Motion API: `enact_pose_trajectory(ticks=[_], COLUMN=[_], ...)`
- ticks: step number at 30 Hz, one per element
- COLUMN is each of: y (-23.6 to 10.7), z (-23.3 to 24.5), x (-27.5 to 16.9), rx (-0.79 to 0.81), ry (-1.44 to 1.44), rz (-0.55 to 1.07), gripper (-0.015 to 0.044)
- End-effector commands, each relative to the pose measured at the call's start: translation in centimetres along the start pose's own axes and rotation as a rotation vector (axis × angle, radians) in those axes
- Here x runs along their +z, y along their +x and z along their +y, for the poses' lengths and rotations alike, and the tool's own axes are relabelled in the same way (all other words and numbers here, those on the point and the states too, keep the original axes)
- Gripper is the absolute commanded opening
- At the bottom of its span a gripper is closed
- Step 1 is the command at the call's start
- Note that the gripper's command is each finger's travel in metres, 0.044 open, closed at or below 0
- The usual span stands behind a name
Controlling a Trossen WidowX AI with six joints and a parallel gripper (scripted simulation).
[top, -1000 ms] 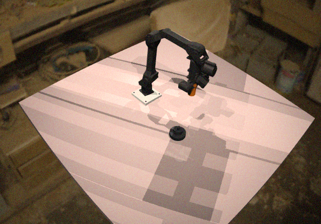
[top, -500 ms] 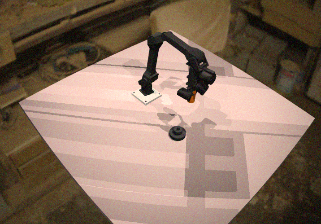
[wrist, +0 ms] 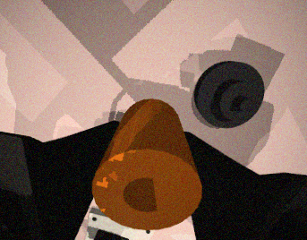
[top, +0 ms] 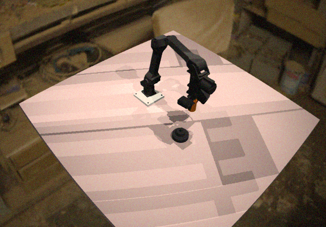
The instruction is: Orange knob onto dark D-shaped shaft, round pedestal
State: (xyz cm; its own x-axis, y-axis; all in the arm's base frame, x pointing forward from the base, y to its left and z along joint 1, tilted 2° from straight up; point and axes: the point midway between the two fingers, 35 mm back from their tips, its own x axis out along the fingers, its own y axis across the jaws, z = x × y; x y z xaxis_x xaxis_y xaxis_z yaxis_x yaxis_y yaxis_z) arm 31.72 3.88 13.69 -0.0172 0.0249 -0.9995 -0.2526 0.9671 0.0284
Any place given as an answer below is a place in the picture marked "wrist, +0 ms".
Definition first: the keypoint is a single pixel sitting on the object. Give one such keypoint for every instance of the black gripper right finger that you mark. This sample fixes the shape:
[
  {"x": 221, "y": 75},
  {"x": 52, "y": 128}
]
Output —
[{"x": 238, "y": 204}]

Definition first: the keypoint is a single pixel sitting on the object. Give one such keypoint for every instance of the orange knob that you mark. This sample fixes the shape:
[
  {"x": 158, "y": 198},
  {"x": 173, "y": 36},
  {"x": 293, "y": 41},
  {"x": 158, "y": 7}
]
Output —
[{"x": 147, "y": 179}]

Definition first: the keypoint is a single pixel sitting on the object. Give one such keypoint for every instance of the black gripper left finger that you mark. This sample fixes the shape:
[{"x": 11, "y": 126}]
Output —
[{"x": 53, "y": 179}]

